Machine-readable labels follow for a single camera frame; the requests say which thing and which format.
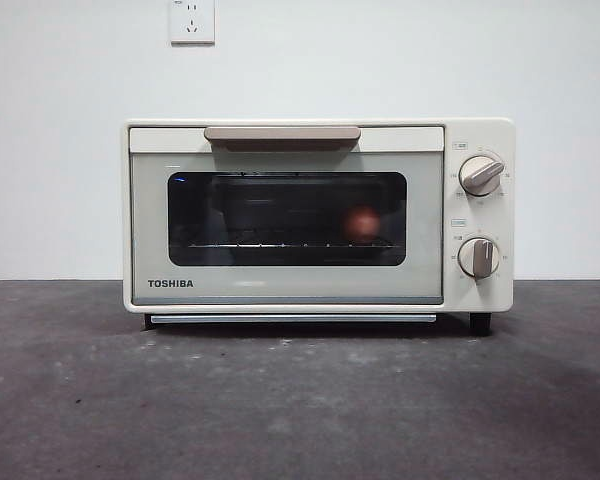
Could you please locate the white wall socket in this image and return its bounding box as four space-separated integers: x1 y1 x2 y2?
169 0 216 47

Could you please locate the beige timer knob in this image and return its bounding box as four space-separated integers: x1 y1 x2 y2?
457 235 500 279

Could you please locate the cream Toshiba toaster oven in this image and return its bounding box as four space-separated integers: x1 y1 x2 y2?
120 117 516 335

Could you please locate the metal wire oven rack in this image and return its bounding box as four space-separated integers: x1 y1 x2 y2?
189 241 396 250

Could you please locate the grey metal crumb tray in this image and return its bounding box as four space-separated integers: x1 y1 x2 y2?
149 313 438 324

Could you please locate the brown egg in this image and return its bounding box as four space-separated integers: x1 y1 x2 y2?
342 204 382 244

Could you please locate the oven door with beige handle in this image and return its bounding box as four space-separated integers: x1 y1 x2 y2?
128 125 445 305

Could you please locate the beige temperature knob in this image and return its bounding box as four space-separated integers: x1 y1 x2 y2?
458 154 505 196

